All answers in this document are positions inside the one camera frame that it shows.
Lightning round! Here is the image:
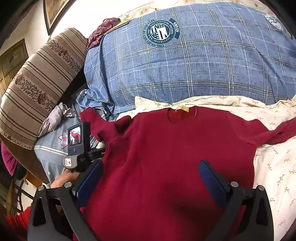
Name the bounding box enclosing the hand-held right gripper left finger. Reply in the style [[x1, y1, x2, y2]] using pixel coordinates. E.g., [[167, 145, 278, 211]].
[[28, 159, 104, 241]]

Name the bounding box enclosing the wooden cabinet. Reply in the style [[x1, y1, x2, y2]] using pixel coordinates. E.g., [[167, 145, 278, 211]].
[[0, 38, 29, 98]]

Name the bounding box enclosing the person's left hand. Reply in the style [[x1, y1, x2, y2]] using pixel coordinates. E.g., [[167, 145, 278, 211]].
[[50, 171, 80, 189]]

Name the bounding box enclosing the person's left forearm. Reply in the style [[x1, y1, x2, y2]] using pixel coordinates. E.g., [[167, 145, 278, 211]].
[[6, 206, 31, 234]]

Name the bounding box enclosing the cream floral fabric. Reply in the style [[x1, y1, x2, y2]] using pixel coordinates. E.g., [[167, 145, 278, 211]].
[[117, 0, 178, 24]]

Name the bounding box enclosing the grey star print bedsheet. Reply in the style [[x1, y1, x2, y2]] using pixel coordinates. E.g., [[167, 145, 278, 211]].
[[33, 102, 109, 183]]

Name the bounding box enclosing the magenta cloth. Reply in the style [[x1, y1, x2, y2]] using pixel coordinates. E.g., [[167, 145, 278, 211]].
[[1, 142, 18, 176]]

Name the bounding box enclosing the framed wall picture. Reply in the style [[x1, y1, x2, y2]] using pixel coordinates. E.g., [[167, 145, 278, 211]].
[[43, 0, 77, 36]]

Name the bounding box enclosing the dark red sweater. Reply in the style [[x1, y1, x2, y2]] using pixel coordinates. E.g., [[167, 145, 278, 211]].
[[73, 105, 296, 241]]

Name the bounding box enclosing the brown striped floral bolster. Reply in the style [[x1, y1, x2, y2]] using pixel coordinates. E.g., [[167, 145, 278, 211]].
[[0, 27, 89, 151]]

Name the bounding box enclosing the grey crumpled cloth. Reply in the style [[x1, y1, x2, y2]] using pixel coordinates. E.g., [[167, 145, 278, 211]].
[[38, 103, 75, 137]]

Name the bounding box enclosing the cream floral blanket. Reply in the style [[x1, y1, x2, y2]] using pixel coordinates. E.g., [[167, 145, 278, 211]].
[[134, 95, 296, 239]]

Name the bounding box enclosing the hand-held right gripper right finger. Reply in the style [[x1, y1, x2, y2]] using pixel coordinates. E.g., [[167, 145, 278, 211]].
[[198, 160, 274, 241]]

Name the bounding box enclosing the blue plaid quilt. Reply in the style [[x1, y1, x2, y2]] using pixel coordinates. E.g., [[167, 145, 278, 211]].
[[76, 2, 296, 115]]

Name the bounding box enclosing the maroon patterned cloth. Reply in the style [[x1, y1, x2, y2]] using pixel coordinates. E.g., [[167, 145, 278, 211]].
[[87, 17, 121, 50]]

